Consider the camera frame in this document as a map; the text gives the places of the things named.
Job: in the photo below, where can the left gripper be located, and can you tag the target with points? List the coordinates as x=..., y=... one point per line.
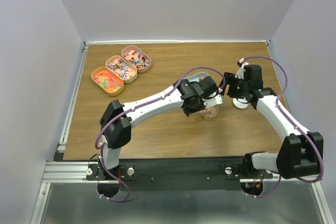
x=188, y=112

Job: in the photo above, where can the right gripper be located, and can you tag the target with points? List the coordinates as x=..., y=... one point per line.
x=230, y=79

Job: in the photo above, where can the grey candy tray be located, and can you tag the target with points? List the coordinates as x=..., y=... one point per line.
x=197, y=77

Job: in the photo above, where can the clear plastic cup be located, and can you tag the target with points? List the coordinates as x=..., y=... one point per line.
x=209, y=113

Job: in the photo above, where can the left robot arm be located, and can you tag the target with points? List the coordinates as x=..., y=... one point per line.
x=119, y=119

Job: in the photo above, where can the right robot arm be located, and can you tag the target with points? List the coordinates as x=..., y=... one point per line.
x=301, y=152

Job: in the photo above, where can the white round lid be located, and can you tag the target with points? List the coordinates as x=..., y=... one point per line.
x=240, y=103

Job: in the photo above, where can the pink candy tray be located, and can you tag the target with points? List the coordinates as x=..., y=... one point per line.
x=136, y=57

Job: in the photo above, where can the beige candy tray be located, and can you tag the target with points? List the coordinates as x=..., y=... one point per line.
x=122, y=68

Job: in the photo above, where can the orange candy tray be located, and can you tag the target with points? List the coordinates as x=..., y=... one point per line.
x=108, y=81

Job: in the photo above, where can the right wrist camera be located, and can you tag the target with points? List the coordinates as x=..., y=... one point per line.
x=240, y=73

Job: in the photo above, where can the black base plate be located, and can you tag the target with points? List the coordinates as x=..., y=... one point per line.
x=183, y=174

